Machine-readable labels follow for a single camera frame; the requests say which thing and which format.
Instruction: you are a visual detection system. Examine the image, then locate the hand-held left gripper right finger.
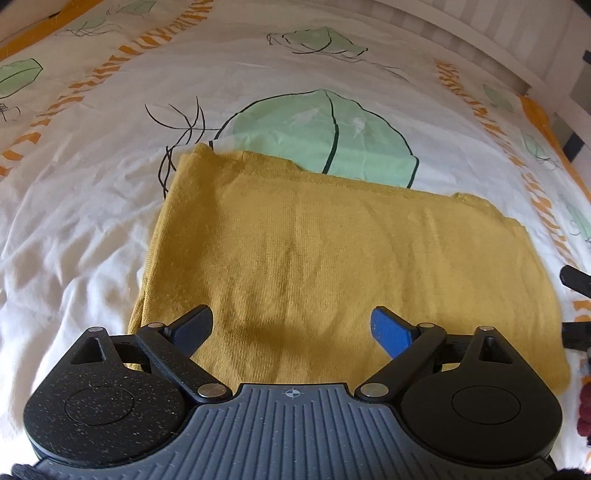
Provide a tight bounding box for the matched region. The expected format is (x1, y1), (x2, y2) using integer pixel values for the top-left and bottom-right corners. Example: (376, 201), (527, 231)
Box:
(355, 305), (509, 400)

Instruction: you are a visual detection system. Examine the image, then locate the yellow knitted sweater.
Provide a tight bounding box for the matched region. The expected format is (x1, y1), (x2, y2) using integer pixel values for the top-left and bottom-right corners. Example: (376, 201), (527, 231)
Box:
(127, 143), (570, 396)

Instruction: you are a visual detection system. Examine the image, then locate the white leaf print bedsheet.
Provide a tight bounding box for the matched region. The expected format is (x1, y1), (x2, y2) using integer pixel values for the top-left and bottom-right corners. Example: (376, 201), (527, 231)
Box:
(0, 0), (591, 467)

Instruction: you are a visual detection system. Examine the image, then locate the dark red garment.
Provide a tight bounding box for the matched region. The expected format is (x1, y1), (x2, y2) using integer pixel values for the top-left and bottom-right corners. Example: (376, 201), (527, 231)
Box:
(576, 381), (591, 446)

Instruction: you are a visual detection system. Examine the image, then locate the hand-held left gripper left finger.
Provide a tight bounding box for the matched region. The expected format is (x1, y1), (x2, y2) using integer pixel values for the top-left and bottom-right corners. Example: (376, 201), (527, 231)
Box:
(59, 305), (234, 400)

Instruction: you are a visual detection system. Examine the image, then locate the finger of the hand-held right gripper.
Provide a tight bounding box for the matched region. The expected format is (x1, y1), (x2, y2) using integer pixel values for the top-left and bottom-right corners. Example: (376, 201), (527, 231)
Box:
(560, 321), (591, 352)
(560, 264), (591, 299)

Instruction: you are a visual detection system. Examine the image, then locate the white bed rail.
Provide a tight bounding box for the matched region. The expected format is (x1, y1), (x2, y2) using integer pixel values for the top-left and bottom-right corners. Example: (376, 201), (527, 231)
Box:
(369, 0), (591, 162)

